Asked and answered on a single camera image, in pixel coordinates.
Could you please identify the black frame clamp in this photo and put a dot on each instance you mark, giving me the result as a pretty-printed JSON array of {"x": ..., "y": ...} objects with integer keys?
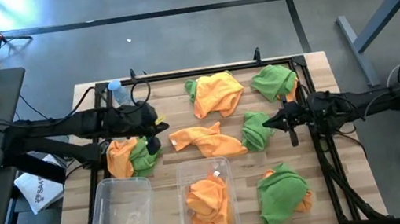
[
  {"x": 257, "y": 54},
  {"x": 133, "y": 75}
]

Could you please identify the clear plastic water bottle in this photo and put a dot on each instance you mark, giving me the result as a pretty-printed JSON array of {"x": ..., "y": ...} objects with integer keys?
[{"x": 120, "y": 94}]

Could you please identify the white printed bag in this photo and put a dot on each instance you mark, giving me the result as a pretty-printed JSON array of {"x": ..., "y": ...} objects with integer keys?
[{"x": 39, "y": 193}]

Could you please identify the black metal table frame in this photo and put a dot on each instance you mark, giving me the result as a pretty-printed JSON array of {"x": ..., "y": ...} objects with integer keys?
[{"x": 198, "y": 72}]

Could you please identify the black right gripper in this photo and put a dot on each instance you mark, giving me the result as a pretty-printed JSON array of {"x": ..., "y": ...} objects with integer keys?
[{"x": 300, "y": 117}]

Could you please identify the orange microfiber towel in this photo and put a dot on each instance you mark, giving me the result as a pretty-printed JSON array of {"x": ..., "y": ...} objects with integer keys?
[
  {"x": 207, "y": 202},
  {"x": 216, "y": 143},
  {"x": 120, "y": 159},
  {"x": 294, "y": 92},
  {"x": 217, "y": 93},
  {"x": 306, "y": 203}
]

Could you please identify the clear plastic bin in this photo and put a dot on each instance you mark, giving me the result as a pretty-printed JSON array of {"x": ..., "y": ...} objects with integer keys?
[
  {"x": 120, "y": 219},
  {"x": 202, "y": 167}
]

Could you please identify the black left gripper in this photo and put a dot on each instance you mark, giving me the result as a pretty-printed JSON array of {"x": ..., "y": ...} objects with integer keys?
[{"x": 130, "y": 120}]

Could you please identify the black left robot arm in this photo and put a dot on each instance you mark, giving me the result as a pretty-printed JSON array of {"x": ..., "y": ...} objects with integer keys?
[{"x": 59, "y": 127}]

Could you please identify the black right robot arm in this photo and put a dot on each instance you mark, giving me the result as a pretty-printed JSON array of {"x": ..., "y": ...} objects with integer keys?
[{"x": 365, "y": 103}]

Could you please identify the green microfiber towel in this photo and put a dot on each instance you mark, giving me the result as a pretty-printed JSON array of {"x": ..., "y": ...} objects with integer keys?
[
  {"x": 280, "y": 195},
  {"x": 191, "y": 89},
  {"x": 254, "y": 131},
  {"x": 141, "y": 160},
  {"x": 273, "y": 81}
]

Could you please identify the blue-grey table leg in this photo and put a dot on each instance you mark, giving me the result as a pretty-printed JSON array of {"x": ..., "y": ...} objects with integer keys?
[{"x": 357, "y": 48}]

